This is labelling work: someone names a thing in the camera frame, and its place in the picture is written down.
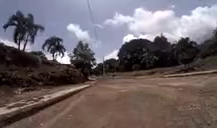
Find thin pole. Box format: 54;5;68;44
101;55;106;77

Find palm tree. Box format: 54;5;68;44
41;35;67;62
2;10;46;53

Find long brown earth bank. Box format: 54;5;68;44
0;42;89;89

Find concrete kerb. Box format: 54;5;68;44
162;69;217;79
0;83;94;128

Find dark leafy tree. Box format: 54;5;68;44
69;40;98;77

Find grass slope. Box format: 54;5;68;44
189;53;217;72

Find row of dark trees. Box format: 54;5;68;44
95;25;217;73

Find overhead wires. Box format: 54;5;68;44
85;0;101;46

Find brown dirt road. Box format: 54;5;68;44
2;73;217;128

